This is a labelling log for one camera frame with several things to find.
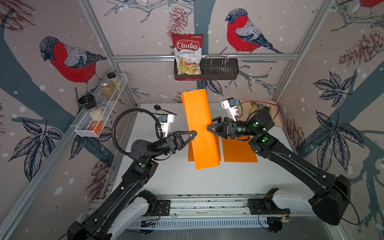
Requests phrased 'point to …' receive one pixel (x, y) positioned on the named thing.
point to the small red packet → (96, 127)
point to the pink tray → (246, 106)
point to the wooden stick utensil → (270, 110)
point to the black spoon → (158, 107)
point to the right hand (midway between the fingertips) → (207, 128)
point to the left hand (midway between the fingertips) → (196, 136)
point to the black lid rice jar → (96, 114)
